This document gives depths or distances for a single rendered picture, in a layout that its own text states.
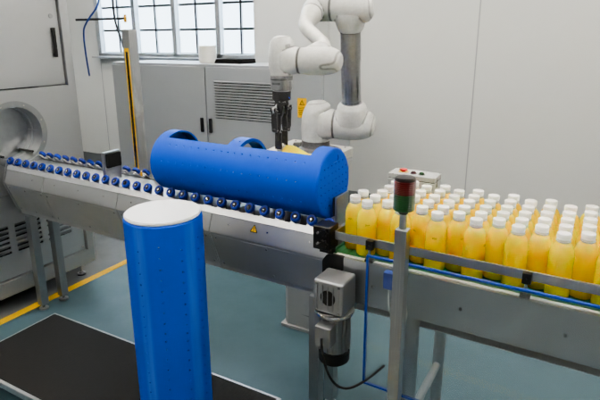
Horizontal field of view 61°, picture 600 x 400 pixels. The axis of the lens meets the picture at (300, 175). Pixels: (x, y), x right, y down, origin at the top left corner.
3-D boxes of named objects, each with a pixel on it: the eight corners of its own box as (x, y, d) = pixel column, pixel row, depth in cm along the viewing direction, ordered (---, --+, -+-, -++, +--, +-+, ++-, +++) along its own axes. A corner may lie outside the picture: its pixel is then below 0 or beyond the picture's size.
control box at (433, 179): (395, 189, 227) (395, 166, 224) (440, 195, 217) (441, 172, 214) (387, 195, 219) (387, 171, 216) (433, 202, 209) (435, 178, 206)
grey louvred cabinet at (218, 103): (162, 198, 547) (152, 60, 509) (347, 233, 446) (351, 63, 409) (123, 212, 501) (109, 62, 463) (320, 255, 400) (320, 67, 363)
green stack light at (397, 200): (396, 204, 155) (397, 188, 154) (417, 208, 152) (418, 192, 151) (389, 211, 150) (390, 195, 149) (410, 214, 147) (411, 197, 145)
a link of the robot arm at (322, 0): (299, -1, 234) (328, -1, 231) (309, -14, 248) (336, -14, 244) (302, 27, 243) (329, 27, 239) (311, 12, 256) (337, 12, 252)
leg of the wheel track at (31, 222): (45, 305, 328) (31, 212, 311) (51, 307, 325) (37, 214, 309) (37, 309, 323) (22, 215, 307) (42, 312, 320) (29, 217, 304)
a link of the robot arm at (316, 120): (305, 136, 290) (306, 96, 284) (337, 137, 285) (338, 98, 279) (297, 142, 275) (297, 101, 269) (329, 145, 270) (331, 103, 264)
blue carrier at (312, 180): (194, 178, 262) (188, 123, 253) (349, 204, 219) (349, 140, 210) (153, 195, 239) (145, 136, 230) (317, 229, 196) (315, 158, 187)
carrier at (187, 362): (216, 431, 202) (210, 385, 229) (205, 222, 179) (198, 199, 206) (141, 445, 195) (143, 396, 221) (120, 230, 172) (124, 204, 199)
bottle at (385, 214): (371, 252, 186) (373, 203, 181) (387, 247, 189) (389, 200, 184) (383, 259, 180) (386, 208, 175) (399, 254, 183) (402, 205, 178)
